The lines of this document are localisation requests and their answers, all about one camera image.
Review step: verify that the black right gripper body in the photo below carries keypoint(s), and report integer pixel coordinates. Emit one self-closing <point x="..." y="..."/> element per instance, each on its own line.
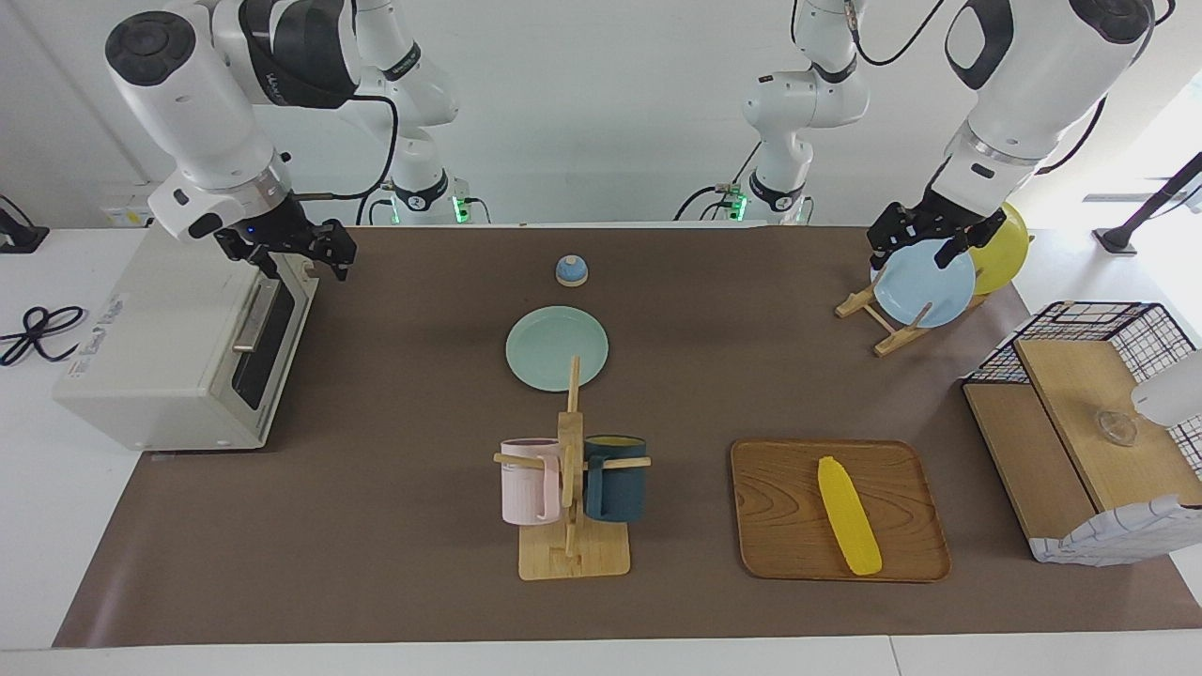
<point x="277" y="230"/>

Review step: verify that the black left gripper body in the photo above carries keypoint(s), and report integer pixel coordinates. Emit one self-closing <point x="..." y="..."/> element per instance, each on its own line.
<point x="925" y="221"/>

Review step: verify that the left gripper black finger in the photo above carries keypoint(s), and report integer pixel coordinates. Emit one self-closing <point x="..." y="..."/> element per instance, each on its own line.
<point x="880" y="258"/>
<point x="950" y="253"/>

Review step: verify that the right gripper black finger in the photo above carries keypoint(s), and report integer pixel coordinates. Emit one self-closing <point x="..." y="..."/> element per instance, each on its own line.
<point x="267" y="265"/>
<point x="343" y="249"/>

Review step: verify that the glass oven door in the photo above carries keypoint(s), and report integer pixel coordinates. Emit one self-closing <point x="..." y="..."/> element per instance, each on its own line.
<point x="274" y="347"/>

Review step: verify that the mint green plate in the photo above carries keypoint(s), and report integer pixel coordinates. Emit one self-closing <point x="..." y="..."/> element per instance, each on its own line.
<point x="545" y="347"/>

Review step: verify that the yellow corn cob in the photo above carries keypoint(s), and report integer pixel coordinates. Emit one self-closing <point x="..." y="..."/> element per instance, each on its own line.
<point x="850" y="516"/>

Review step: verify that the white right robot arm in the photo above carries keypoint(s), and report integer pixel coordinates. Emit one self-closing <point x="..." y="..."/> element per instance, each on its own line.
<point x="178" y="103"/>

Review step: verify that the white toaster oven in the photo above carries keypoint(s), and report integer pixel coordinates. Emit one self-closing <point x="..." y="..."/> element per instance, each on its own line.
<point x="160" y="347"/>

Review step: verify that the light blue plate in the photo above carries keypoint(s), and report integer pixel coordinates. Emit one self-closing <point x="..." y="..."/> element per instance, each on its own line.
<point x="925" y="291"/>

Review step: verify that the yellow plate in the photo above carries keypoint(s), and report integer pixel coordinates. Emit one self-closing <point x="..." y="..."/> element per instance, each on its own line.
<point x="1000" y="258"/>

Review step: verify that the wooden plate rack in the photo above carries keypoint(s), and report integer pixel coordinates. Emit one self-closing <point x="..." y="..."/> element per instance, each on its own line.
<point x="900" y="341"/>

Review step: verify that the white power box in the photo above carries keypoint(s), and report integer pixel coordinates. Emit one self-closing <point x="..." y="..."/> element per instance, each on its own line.
<point x="127" y="214"/>

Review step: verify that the wooden stepped shelf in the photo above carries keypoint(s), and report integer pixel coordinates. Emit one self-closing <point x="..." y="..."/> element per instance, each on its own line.
<point x="1080" y="385"/>

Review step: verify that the black angled stand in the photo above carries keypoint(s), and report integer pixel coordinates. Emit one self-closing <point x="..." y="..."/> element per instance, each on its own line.
<point x="1141" y="221"/>

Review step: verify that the small blue round bell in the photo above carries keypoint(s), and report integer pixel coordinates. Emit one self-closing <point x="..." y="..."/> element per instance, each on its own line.
<point x="571" y="271"/>

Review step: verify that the small clear glass cup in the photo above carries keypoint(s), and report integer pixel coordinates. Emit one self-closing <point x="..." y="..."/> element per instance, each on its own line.
<point x="1117" y="429"/>

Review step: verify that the small black stand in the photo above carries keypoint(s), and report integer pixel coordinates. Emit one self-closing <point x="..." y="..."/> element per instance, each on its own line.
<point x="19" y="237"/>

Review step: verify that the white rounded object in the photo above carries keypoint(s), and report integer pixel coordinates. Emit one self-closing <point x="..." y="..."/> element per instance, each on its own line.
<point x="1174" y="394"/>

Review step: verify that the wooden tray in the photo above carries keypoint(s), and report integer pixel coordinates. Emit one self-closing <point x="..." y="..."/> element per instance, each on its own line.
<point x="779" y="507"/>

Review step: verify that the brown table mat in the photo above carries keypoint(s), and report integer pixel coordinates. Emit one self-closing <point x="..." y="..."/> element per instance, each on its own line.
<point x="394" y="526"/>

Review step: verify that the pink mug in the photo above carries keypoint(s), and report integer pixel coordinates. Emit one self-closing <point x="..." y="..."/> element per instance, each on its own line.
<point x="526" y="483"/>

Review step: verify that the white checked cloth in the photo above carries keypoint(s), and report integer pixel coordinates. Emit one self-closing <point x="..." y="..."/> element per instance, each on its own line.
<point x="1117" y="535"/>

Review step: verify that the dark blue mug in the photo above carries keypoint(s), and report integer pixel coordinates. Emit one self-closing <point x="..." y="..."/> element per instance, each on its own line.
<point x="620" y="483"/>

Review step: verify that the wooden mug rack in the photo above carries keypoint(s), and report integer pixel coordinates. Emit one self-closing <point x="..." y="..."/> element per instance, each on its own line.
<point x="573" y="560"/>

